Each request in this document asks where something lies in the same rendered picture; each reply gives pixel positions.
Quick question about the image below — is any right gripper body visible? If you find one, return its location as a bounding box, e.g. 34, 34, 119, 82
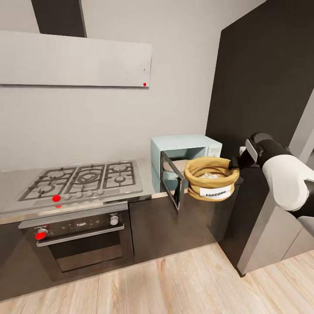
231, 153, 260, 169

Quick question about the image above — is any microwave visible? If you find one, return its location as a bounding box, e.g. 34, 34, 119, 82
149, 133, 222, 216

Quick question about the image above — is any popcorn bag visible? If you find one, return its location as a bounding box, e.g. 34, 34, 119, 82
184, 157, 240, 202

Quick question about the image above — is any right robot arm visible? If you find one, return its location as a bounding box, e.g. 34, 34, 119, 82
229, 132, 314, 237

